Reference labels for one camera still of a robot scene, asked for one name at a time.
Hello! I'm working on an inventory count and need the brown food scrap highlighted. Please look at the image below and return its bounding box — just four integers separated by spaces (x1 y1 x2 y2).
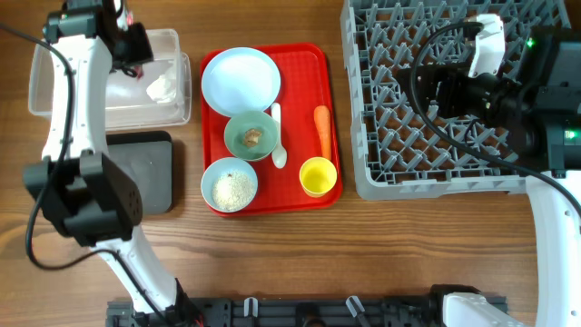
242 128 262 148

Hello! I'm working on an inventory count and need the light blue rice bowl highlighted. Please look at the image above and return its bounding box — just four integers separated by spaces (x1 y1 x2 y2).
201 157 258 213

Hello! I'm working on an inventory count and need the white rice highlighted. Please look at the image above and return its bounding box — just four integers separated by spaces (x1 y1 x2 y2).
212 170 257 212

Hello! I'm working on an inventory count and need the red snack wrapper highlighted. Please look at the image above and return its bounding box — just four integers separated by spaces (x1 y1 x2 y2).
133 65 143 80

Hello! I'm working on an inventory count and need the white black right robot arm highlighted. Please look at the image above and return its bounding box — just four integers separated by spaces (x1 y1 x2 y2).
397 21 580 326

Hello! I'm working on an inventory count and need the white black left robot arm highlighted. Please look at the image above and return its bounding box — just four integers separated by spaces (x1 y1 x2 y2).
24 1 202 326

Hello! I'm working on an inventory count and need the clear plastic waste bin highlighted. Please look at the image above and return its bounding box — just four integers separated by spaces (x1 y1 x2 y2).
27 28 193 132

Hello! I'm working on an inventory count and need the grey dishwasher rack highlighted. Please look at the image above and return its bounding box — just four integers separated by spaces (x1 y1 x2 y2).
340 0 570 201

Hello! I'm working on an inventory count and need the black waste tray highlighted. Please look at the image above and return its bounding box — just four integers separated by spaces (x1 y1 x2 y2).
106 131 173 215

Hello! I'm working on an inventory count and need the light blue plate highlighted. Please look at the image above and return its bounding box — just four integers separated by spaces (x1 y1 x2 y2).
201 47 281 117

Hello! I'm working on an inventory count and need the orange carrot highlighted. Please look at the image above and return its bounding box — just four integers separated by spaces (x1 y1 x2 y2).
314 105 331 161

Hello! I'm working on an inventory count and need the green bowl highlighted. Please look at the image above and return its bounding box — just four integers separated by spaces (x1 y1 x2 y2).
223 111 280 162

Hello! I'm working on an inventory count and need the yellow plastic cup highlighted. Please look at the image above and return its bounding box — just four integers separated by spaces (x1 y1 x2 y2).
299 156 339 198

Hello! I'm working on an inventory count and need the red serving tray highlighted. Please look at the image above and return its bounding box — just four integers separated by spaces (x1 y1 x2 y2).
215 43 343 218

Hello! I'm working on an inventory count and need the white plastic spoon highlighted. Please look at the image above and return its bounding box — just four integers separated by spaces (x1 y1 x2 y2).
271 103 288 169

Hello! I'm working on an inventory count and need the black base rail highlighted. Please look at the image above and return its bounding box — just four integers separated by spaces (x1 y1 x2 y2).
104 295 509 327

